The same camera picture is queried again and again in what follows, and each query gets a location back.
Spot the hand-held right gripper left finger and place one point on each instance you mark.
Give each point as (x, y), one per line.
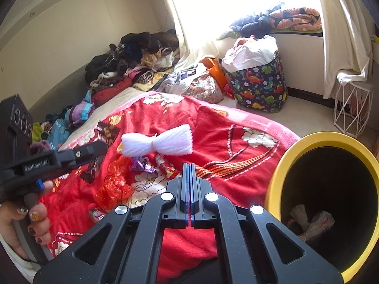
(182, 189)

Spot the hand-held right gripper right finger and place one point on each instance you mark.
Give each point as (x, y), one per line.
(195, 189)

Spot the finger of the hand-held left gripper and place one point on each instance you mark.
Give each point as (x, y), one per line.
(86, 152)

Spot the red candy wrapper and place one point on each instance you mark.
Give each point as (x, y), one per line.
(165, 168)

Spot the red plastic wrapper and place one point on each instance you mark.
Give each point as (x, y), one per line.
(114, 183)

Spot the purple candy wrapper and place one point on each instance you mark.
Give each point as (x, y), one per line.
(142, 165)

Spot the white foam net sleeve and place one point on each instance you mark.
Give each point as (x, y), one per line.
(171, 140)

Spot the yellow rimmed black trash bin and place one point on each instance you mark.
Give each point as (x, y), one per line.
(272, 189)

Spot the plastic wrappers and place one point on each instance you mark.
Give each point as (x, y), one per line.
(321, 223)

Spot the person's left hand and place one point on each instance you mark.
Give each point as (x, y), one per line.
(9, 222)

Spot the dark brown snack wrapper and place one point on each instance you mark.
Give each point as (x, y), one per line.
(91, 170)

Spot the purple knit cloth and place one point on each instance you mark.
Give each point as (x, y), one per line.
(43, 148)

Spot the teal cloth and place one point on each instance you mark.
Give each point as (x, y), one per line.
(59, 133)

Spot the purple blue striped cloth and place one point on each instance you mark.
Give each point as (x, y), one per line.
(78, 112)

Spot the small candy packet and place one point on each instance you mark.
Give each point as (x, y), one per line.
(97, 214)

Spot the red floral blanket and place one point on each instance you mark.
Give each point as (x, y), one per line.
(207, 124)

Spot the red cloth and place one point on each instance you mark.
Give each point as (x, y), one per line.
(112, 90)

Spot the leopard print cloth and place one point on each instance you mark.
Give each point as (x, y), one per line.
(145, 77)

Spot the pink floral cloth bag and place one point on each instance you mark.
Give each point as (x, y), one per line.
(204, 90)

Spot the lavender white cloth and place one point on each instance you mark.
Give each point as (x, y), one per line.
(177, 81)

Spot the beige and white clothes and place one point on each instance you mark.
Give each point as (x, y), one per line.
(157, 59)

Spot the orange bag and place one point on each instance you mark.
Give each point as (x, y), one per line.
(216, 74)

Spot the pile of dark clothes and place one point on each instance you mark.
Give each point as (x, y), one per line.
(133, 44)

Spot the dinosaur print storage bag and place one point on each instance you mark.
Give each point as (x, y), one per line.
(260, 88)

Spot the cream curtain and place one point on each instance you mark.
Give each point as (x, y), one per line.
(340, 35)
(189, 56)

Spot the pink garment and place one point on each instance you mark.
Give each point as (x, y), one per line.
(244, 40)

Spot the pale green cloth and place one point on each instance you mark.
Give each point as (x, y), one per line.
(226, 35)

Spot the dark puffer jacket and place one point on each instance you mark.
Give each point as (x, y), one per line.
(251, 25)

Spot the green window seat cushion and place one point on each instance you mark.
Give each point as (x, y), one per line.
(296, 31)

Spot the orange patterned quilt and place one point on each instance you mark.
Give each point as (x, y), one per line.
(296, 17)

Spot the small yellow item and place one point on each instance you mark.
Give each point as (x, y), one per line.
(375, 39)

